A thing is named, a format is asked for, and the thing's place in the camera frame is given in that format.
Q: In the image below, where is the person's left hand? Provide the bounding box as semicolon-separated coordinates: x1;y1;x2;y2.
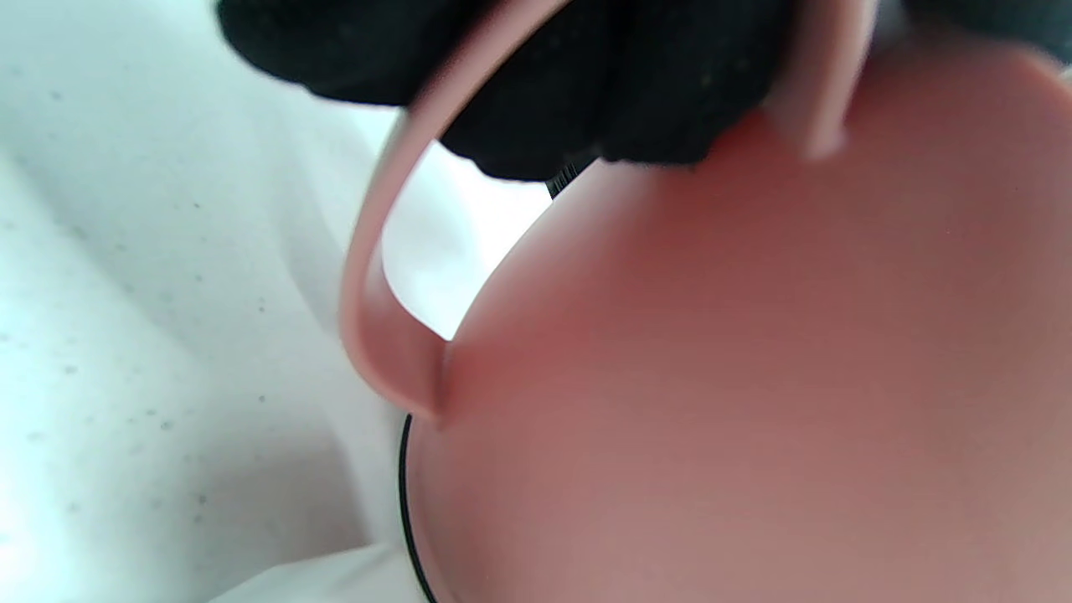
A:
216;0;1072;182

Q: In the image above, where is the pink salad bowl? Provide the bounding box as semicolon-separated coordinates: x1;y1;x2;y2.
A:
339;0;1072;603

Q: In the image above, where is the thin black cable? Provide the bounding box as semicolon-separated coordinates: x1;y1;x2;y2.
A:
397;414;441;603

